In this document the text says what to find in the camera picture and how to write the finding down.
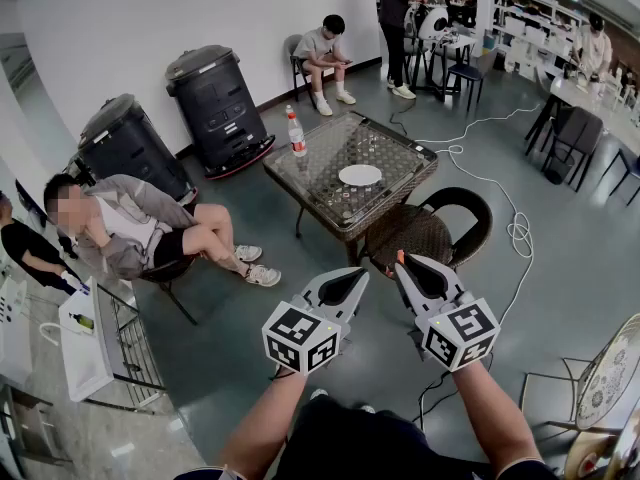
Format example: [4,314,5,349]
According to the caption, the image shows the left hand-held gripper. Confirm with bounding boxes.
[262,266,370,375]

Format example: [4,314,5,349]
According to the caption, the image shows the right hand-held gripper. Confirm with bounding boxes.
[394,253,501,373]

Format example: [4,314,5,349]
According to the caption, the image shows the white plate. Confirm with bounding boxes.
[338,164,384,187]

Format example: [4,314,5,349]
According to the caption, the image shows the person's right forearm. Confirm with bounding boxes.
[451,356,547,472]

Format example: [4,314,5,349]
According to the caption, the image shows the person's left forearm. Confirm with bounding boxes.
[217,365,309,472]

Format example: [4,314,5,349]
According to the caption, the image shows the dark wicker chair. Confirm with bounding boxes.
[363,186,494,275]

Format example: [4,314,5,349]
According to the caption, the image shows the glass-topped wicker table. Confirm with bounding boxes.
[262,111,440,265]

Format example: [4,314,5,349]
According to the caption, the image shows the person's dark clothing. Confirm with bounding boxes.
[172,396,564,480]

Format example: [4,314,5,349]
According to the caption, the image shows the clear water bottle red cap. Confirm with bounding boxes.
[285,104,309,159]

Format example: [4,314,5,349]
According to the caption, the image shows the dark low chair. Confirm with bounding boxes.
[138,255,202,327]

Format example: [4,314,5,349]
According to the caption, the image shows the ornate metal patio chair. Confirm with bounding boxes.
[518,311,640,480]

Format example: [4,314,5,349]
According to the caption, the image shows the black metal chair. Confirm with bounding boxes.
[523,92,607,193]

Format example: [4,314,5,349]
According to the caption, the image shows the dark blue chair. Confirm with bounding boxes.
[443,47,500,115]

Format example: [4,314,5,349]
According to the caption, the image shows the grey folding chair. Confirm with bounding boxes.
[283,33,321,110]

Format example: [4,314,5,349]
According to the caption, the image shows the long light work table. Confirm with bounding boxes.
[548,70,640,147]

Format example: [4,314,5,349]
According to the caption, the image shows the small white table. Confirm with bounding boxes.
[412,31,479,103]

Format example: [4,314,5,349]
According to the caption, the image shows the white cabinet box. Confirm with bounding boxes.
[57,276,117,403]

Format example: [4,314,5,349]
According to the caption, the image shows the white round robot head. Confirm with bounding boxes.
[403,2,451,40]

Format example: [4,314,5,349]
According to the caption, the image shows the white storage shelving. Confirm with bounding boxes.
[492,0,594,80]

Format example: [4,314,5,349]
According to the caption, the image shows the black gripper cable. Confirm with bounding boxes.
[416,355,495,433]

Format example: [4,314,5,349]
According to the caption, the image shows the long white floor cable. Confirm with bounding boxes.
[413,102,545,330]

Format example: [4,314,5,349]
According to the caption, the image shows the black floor cable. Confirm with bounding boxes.
[388,98,417,143]

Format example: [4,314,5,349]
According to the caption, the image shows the metal wire rack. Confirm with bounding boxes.
[93,281,169,410]

